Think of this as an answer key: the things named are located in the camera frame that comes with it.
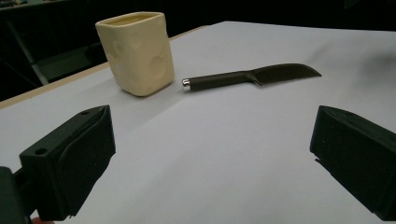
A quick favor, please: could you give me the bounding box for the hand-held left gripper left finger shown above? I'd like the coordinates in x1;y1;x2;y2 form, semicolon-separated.
19;105;117;222

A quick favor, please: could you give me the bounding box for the black knife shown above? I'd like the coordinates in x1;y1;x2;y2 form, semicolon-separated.
181;63;322;92

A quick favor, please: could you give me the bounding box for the white table mat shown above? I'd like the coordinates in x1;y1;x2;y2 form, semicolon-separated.
0;21;396;224

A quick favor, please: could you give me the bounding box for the cream ceramic cup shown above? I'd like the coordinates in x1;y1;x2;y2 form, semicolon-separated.
94;11;176;97

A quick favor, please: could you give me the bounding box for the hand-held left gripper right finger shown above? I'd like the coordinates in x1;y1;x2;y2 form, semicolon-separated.
309;105;396;222

